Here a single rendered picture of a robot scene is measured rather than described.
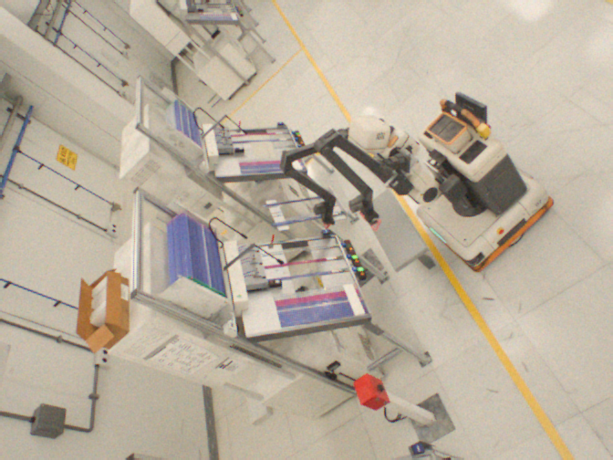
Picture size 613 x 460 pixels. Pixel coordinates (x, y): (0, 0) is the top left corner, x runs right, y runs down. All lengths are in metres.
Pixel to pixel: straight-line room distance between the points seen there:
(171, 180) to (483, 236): 2.20
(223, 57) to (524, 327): 5.33
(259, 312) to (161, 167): 1.39
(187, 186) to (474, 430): 2.51
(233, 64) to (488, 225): 4.81
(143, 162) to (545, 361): 2.84
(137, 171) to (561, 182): 2.89
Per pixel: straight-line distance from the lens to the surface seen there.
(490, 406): 3.06
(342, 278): 2.84
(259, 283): 2.69
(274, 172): 3.61
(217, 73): 7.04
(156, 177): 3.52
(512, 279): 3.25
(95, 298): 2.58
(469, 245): 3.12
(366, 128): 2.44
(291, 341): 3.12
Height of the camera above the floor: 2.85
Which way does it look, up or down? 40 degrees down
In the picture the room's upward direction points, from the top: 53 degrees counter-clockwise
